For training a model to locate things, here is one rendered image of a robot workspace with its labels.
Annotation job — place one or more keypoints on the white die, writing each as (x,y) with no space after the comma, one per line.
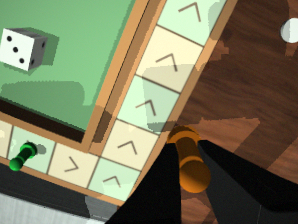
(22,48)

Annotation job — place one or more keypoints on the orange pawn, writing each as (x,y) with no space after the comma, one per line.
(194,173)

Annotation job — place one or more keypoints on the white round disc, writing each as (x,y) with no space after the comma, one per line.
(289,30)

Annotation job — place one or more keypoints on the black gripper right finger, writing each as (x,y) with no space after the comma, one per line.
(244,193)

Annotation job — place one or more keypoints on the green game pawn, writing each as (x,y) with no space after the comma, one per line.
(28,151)

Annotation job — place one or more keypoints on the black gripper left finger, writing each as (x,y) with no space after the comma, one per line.
(157,199)

